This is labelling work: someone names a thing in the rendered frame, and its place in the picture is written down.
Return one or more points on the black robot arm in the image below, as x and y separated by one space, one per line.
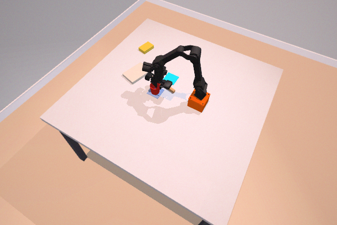
157 65

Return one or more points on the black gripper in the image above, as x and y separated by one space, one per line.
158 79

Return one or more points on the yellow rectangular block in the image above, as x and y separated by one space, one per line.
146 47

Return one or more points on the red cup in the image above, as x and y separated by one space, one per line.
153 90

